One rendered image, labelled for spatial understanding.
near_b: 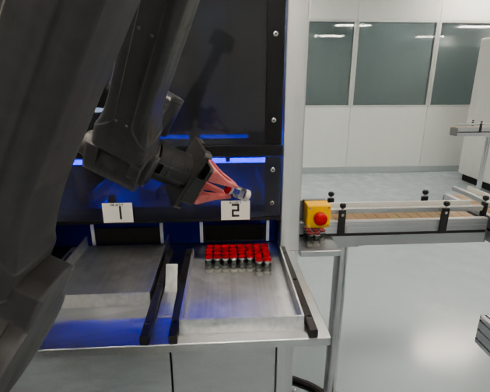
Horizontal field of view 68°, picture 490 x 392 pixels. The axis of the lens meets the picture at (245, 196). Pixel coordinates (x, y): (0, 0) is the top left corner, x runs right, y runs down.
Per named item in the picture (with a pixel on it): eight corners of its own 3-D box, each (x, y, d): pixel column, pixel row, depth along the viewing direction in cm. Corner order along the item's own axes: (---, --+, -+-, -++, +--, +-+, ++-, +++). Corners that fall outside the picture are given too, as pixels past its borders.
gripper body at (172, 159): (173, 189, 62) (133, 174, 58) (204, 139, 59) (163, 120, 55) (182, 211, 57) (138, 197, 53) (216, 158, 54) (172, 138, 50)
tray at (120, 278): (87, 246, 117) (85, 236, 116) (169, 244, 118) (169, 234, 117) (36, 309, 84) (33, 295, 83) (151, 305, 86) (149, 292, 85)
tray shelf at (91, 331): (71, 252, 117) (71, 246, 116) (288, 246, 121) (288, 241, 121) (-23, 361, 71) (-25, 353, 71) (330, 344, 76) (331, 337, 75)
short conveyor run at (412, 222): (292, 250, 123) (294, 205, 119) (284, 232, 138) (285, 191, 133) (487, 244, 127) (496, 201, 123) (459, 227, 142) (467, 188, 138)
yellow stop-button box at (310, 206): (301, 219, 117) (302, 198, 115) (323, 219, 118) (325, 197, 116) (306, 229, 110) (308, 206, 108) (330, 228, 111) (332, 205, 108)
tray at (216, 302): (193, 259, 108) (192, 248, 107) (280, 257, 110) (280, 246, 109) (179, 334, 76) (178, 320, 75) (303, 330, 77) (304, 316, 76)
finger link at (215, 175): (215, 197, 67) (170, 180, 61) (236, 166, 65) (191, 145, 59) (228, 219, 62) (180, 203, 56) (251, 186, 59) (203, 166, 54)
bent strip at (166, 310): (167, 284, 95) (166, 263, 93) (179, 283, 95) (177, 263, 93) (157, 316, 81) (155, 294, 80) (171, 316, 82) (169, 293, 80)
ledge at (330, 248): (292, 239, 127) (292, 233, 127) (328, 237, 128) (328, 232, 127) (300, 257, 114) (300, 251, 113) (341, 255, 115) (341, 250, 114)
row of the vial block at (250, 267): (205, 270, 102) (204, 254, 100) (269, 267, 103) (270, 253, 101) (204, 274, 100) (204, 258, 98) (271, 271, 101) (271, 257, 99)
